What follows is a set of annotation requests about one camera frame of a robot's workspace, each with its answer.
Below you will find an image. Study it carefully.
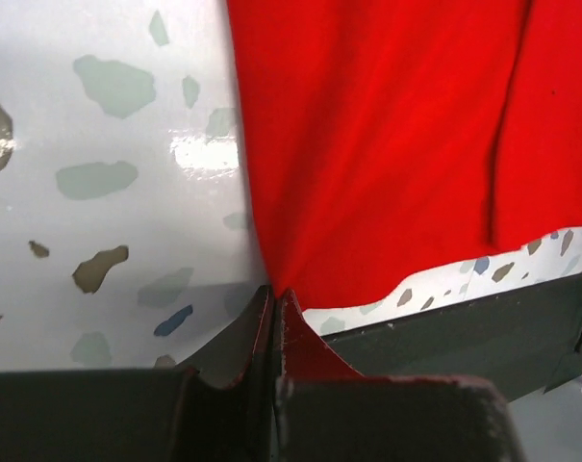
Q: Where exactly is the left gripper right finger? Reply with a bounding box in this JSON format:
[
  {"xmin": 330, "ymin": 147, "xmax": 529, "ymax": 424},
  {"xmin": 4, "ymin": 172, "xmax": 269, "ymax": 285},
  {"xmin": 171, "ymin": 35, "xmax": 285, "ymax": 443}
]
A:
[{"xmin": 275, "ymin": 291, "xmax": 525, "ymax": 462}]

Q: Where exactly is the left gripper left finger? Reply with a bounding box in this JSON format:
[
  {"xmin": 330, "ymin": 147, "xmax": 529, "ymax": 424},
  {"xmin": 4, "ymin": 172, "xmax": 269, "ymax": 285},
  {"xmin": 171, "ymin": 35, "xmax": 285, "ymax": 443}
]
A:
[{"xmin": 0, "ymin": 286, "xmax": 275, "ymax": 461}]

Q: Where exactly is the red t shirt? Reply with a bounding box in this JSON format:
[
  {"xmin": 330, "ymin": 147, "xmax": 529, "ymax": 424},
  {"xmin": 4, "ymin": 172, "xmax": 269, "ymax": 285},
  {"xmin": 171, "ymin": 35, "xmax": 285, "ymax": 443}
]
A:
[{"xmin": 227, "ymin": 0, "xmax": 582, "ymax": 309}]

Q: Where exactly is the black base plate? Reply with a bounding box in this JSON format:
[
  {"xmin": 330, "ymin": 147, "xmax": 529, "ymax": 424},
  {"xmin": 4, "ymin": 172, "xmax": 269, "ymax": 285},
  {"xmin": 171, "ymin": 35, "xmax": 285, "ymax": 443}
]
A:
[{"xmin": 324, "ymin": 273, "xmax": 582, "ymax": 400}]

